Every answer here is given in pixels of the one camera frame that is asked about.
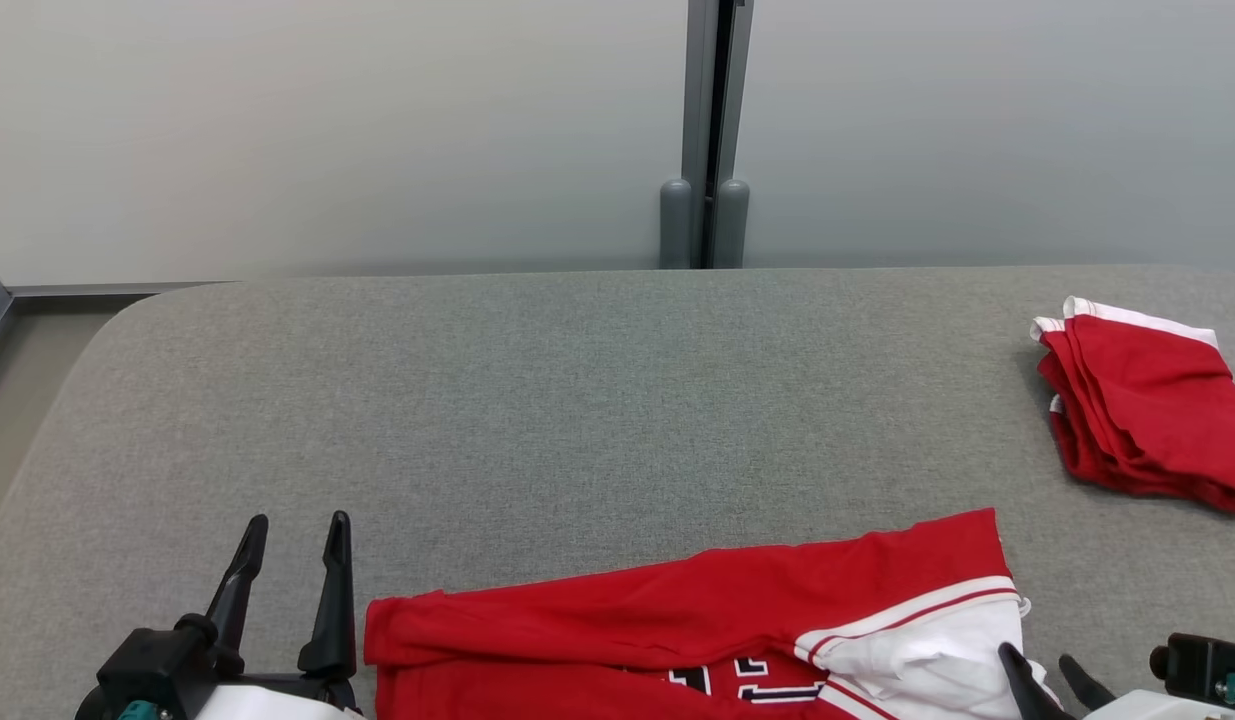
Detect red basketball jersey number 23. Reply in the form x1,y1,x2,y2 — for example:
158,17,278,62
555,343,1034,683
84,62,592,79
364,508,1063,720

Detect grey metal partition bottom rail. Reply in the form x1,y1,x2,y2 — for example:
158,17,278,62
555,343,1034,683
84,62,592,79
5,281,240,300

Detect grey cylindrical post cover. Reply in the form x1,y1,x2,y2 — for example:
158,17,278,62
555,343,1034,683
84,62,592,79
714,178,750,269
660,178,695,269

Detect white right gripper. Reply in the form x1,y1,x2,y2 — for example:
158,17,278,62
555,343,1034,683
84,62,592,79
997,643,1235,720

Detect grey metal partition post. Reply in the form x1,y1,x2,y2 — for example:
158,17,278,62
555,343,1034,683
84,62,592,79
682,0,755,269

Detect red shorts with white stripe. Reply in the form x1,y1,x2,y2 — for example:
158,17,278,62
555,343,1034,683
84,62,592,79
1030,296,1235,516

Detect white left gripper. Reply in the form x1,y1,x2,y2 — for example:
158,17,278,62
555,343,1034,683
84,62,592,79
192,511,366,720

